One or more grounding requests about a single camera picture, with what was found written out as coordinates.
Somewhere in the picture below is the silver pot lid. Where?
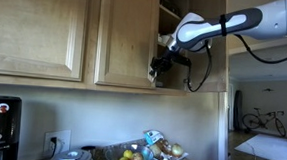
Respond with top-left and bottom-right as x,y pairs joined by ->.
48,147 -> 102,160

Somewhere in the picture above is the yellow onion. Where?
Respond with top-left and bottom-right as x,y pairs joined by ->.
170,143 -> 185,159

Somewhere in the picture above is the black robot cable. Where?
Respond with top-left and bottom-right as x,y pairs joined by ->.
183,26 -> 287,99

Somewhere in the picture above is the wide wooden cabinet door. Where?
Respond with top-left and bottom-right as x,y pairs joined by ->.
0,0 -> 90,83

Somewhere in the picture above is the wooden cabinet shelf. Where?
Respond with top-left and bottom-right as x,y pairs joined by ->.
158,4 -> 183,22

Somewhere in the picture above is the black bicycle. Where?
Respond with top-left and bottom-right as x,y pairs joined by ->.
240,106 -> 287,139

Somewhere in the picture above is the small dark wall ornament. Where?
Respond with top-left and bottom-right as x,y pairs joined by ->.
262,86 -> 275,94

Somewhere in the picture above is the black power plug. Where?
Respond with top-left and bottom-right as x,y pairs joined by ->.
48,135 -> 59,159

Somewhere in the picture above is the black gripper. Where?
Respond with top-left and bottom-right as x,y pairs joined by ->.
149,46 -> 178,78

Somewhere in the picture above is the white wall outlet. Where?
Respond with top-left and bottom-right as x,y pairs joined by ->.
43,128 -> 72,159

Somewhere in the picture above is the brown netted produce bag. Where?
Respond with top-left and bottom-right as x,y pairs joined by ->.
156,139 -> 174,156

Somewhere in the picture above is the silver cabinet door handle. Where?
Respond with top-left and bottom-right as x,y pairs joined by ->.
150,70 -> 157,84

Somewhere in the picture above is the black velcro strap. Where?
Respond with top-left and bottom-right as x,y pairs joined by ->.
217,13 -> 230,38

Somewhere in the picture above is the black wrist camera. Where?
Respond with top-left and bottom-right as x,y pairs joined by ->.
171,54 -> 193,69

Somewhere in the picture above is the white door frame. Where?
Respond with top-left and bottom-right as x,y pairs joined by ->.
214,34 -> 287,160

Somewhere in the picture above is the white rectangular tray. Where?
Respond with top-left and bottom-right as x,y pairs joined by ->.
152,150 -> 189,160

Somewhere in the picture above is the tall dark bag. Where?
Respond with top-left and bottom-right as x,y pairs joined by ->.
233,90 -> 246,132

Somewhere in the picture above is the white floor mat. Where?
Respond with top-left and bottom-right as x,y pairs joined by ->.
233,132 -> 287,160

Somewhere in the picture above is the black pot handle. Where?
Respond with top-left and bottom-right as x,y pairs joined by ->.
80,144 -> 97,152

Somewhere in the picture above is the blue white food package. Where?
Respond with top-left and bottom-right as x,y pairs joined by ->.
142,129 -> 165,147

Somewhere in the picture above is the glass fruit bowl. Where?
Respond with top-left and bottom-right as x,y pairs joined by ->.
104,141 -> 156,160

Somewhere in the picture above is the wooden cabinet frame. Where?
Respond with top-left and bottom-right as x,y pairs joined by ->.
0,0 -> 234,100

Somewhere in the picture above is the reddish apple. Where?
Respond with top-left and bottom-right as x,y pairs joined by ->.
131,151 -> 145,160

